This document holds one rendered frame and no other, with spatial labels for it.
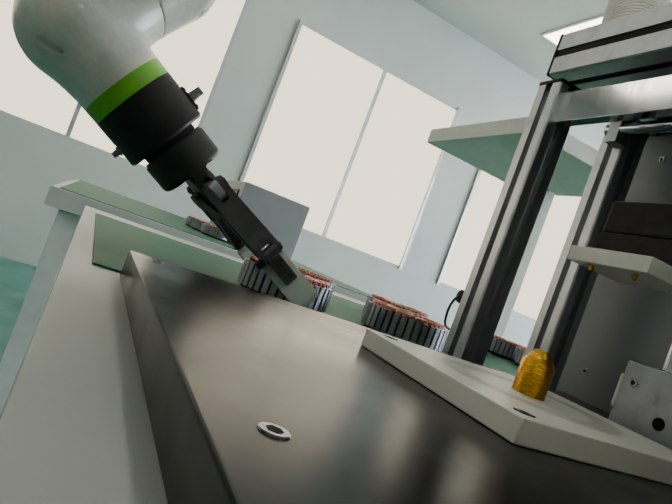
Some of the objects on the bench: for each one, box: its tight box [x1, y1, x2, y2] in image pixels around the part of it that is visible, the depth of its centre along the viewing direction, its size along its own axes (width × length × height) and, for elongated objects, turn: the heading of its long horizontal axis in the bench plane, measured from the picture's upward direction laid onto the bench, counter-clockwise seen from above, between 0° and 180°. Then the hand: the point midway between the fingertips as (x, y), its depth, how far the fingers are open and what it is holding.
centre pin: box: [511, 349, 555, 401], centre depth 33 cm, size 2×2×3 cm
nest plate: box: [361, 329, 672, 485], centre depth 33 cm, size 15×15×1 cm
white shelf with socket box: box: [427, 117, 598, 338], centre depth 129 cm, size 35×37×46 cm
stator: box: [237, 256, 333, 313], centre depth 68 cm, size 11×11×4 cm
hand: (283, 282), depth 68 cm, fingers closed on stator, 11 cm apart
